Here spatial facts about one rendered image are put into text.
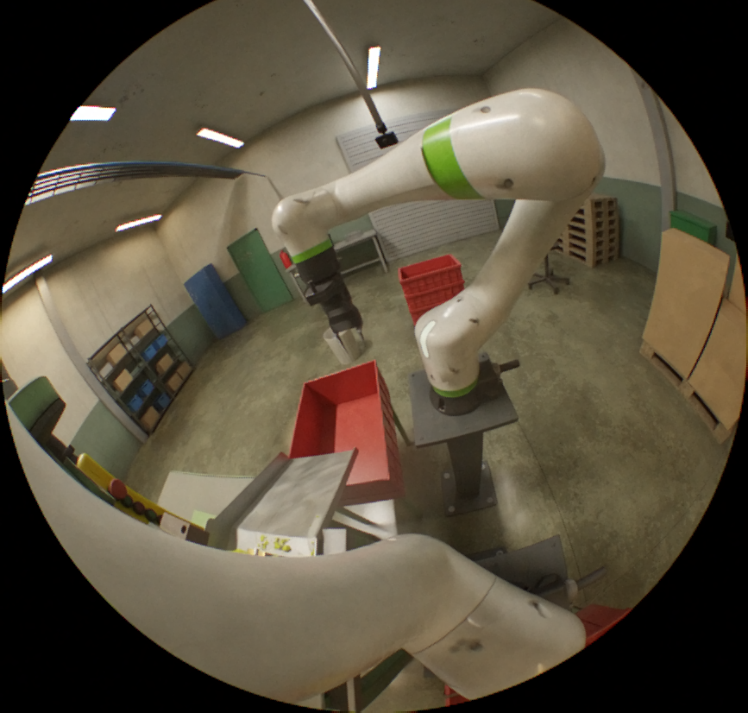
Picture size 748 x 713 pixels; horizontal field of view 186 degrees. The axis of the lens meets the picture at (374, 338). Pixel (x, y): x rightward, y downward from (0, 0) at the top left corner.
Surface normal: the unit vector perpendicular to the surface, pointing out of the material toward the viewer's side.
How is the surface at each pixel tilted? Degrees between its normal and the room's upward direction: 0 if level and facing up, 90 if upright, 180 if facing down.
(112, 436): 90
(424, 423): 0
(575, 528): 0
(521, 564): 0
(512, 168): 114
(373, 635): 79
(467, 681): 22
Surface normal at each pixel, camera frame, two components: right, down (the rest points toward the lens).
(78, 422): 0.94, -0.31
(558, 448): -0.35, -0.78
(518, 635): -0.16, -0.92
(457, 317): -0.18, -0.69
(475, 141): -0.83, 0.44
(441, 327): -0.41, -0.57
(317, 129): 0.04, 0.54
